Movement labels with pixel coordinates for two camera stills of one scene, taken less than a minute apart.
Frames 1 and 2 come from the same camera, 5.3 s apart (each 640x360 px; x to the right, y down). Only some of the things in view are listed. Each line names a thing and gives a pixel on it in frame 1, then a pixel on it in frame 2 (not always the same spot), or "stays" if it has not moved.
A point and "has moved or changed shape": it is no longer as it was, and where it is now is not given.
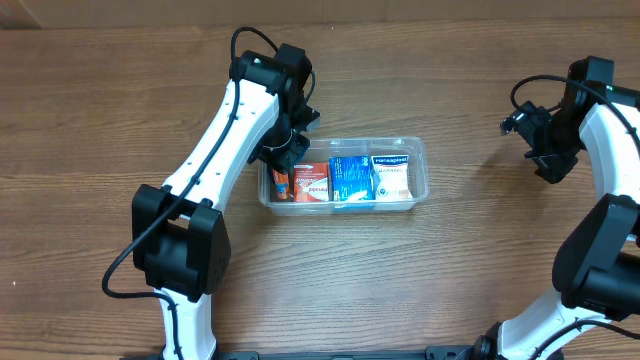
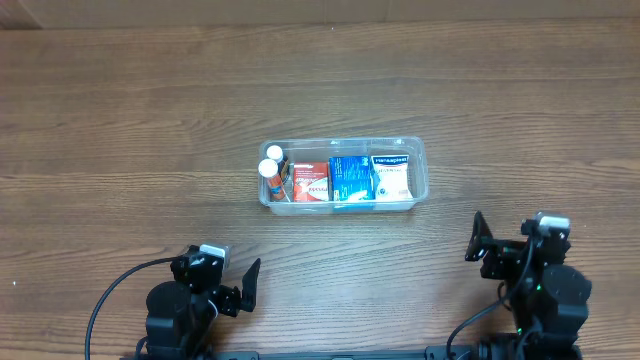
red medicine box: (311, 182) stays
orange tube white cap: (282, 184) has moved or changed shape
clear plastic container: (350, 176) stays
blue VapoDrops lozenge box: (351, 178) stays
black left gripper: (288, 151) -> (230, 298)
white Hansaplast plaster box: (389, 174) stays
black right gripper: (552, 163) -> (498, 255)
